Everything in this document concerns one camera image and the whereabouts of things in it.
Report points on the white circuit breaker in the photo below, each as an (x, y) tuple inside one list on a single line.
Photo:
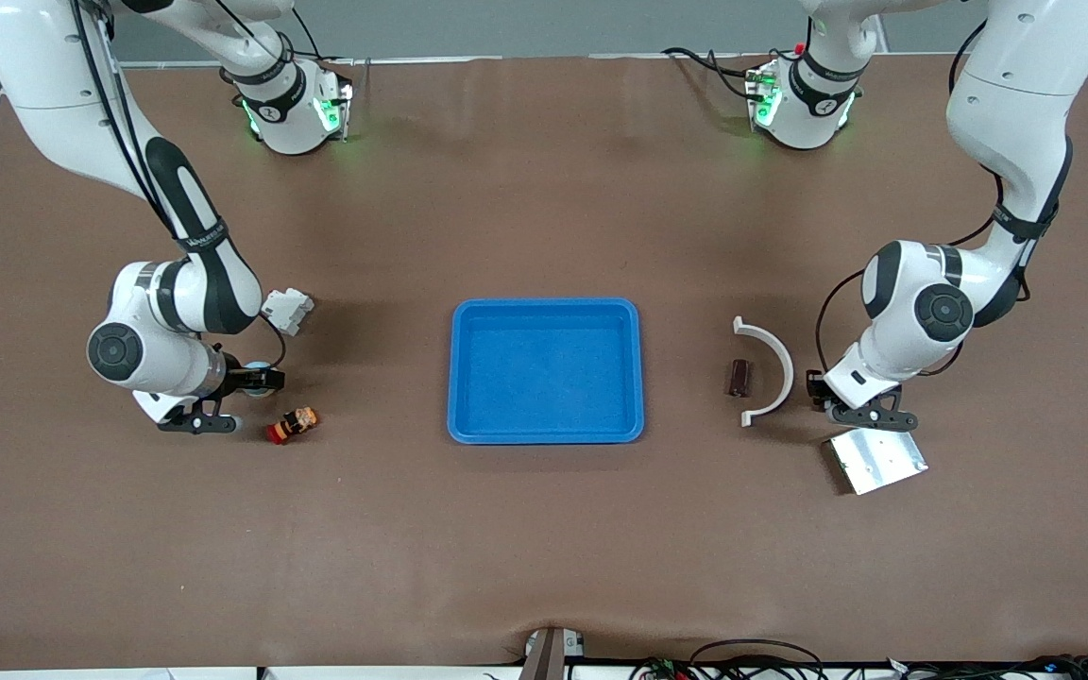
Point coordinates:
[(291, 310)]

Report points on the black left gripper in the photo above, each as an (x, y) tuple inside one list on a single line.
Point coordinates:
[(816, 388)]

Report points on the blue bell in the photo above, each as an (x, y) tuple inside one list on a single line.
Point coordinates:
[(259, 365)]

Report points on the white curved plastic bracket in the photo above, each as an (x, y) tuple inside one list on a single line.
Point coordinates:
[(787, 368)]

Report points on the red yellow black push button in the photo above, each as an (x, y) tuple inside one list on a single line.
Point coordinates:
[(292, 426)]

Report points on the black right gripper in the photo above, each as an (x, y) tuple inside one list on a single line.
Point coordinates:
[(244, 379)]

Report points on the brown table cover mat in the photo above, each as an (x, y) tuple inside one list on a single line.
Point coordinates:
[(544, 548)]

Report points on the silver metal plate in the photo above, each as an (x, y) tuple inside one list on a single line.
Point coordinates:
[(884, 463)]

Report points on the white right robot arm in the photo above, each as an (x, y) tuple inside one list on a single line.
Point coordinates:
[(53, 76)]

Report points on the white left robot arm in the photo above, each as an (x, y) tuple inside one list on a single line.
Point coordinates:
[(1007, 104)]

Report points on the metal post with bracket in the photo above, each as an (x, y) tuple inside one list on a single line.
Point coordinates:
[(549, 656)]

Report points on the blue plastic tray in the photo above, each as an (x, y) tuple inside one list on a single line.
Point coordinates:
[(544, 373)]

